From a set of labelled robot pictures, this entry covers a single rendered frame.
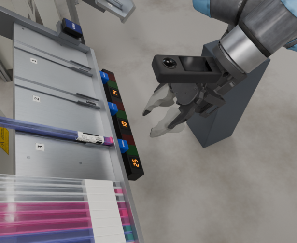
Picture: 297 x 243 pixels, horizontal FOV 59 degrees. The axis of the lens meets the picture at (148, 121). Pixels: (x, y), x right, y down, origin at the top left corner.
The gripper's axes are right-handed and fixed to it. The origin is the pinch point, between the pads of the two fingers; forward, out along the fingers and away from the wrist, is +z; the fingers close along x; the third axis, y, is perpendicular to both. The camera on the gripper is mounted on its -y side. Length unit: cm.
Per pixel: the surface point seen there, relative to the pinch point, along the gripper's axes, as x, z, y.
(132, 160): -2.7, 10.8, 3.8
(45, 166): -6.9, 9.9, -17.8
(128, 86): 78, 50, 60
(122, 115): 10.9, 10.8, 4.7
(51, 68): 18.4, 9.9, -14.5
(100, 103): 10.8, 9.1, -3.5
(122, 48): 113, 46, 63
